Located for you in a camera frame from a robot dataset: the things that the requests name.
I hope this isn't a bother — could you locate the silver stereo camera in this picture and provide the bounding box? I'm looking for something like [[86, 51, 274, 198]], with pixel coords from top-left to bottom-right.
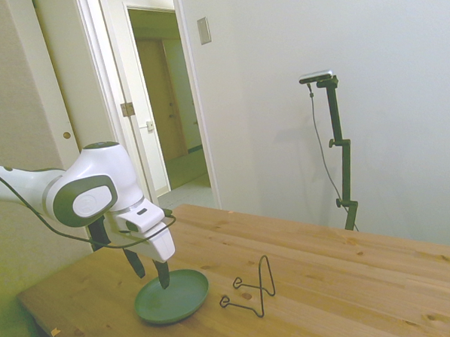
[[298, 69, 335, 85]]

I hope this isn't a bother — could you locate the white open door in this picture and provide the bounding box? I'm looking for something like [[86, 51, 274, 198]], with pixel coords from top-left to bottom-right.
[[97, 0, 172, 201]]

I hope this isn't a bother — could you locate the cream closet door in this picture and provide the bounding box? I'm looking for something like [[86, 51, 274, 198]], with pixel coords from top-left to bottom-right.
[[30, 0, 126, 164]]

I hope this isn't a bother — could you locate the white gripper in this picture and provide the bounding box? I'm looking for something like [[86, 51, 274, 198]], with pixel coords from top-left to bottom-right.
[[109, 210, 179, 293]]

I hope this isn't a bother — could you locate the black wire plate stand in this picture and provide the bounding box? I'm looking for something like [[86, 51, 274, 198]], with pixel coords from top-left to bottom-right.
[[217, 254, 278, 321]]

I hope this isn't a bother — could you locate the brown wooden hallway door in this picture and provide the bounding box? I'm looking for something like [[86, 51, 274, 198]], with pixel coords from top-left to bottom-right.
[[135, 35, 190, 163]]

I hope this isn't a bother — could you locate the black articulated camera stand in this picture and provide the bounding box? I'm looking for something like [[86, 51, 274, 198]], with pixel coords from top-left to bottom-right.
[[314, 75, 361, 233]]

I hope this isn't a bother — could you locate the green round plate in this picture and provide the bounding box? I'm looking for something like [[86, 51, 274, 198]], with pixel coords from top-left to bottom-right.
[[132, 267, 212, 327]]

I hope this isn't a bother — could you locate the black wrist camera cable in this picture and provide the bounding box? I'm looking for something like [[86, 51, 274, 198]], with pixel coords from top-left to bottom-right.
[[0, 154, 178, 256]]

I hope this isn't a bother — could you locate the wrist-mounted camera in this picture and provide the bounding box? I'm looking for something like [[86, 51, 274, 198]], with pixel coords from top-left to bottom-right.
[[87, 218, 112, 253]]

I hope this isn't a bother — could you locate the beige wall switch plate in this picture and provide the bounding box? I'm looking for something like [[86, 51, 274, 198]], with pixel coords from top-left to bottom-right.
[[196, 16, 213, 46]]

